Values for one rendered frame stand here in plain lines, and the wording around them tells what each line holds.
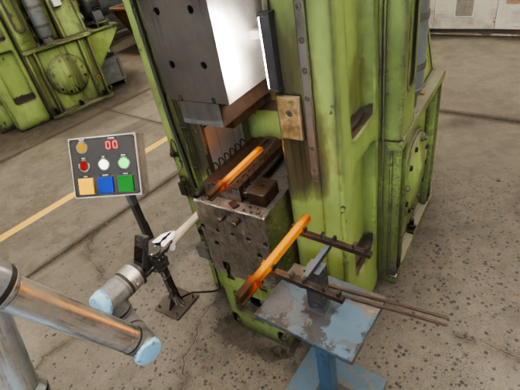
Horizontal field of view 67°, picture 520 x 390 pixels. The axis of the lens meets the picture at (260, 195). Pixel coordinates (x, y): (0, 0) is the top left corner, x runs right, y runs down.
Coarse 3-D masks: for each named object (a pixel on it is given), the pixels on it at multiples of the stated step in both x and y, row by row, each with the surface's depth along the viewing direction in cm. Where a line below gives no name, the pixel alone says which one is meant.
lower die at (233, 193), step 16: (256, 144) 193; (272, 144) 189; (240, 160) 182; (256, 160) 180; (272, 160) 184; (208, 176) 177; (224, 176) 171; (240, 176) 171; (224, 192) 170; (240, 192) 166
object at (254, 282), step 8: (304, 216) 149; (296, 224) 146; (304, 224) 146; (296, 232) 142; (288, 240) 140; (280, 248) 137; (272, 256) 134; (280, 256) 136; (264, 264) 132; (256, 272) 129; (264, 272) 129; (248, 280) 126; (256, 280) 126; (240, 288) 124; (248, 288) 123; (256, 288) 128; (240, 296) 121; (248, 296) 125; (240, 304) 123
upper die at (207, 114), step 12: (264, 84) 165; (252, 96) 160; (180, 108) 154; (192, 108) 151; (204, 108) 147; (216, 108) 144; (228, 108) 148; (240, 108) 154; (192, 120) 155; (204, 120) 151; (216, 120) 148; (228, 120) 149
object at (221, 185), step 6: (258, 150) 183; (252, 156) 180; (240, 162) 177; (246, 162) 177; (234, 168) 174; (240, 168) 173; (228, 174) 171; (234, 174) 171; (222, 180) 167; (228, 180) 168; (216, 186) 164; (222, 186) 166; (210, 192) 161; (216, 192) 163; (210, 198) 161
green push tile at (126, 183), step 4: (120, 176) 178; (124, 176) 178; (128, 176) 178; (132, 176) 178; (120, 180) 179; (124, 180) 178; (128, 180) 178; (132, 180) 178; (120, 184) 179; (124, 184) 178; (128, 184) 178; (132, 184) 178; (120, 188) 179; (124, 188) 179; (128, 188) 178; (132, 188) 178
